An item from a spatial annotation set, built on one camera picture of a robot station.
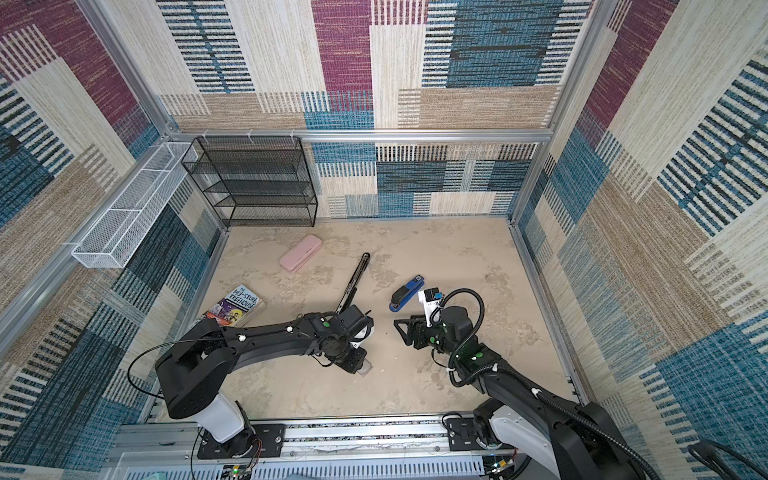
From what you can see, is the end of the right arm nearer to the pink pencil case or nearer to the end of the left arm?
the end of the left arm

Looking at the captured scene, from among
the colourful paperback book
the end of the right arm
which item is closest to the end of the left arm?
the end of the right arm

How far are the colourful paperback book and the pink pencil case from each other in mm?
151

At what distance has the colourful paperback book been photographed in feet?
3.08

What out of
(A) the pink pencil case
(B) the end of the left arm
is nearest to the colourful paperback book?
(A) the pink pencil case

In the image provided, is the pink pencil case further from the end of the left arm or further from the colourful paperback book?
the end of the left arm

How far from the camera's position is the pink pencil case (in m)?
1.07

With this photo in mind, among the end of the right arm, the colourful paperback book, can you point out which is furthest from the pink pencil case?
the end of the right arm
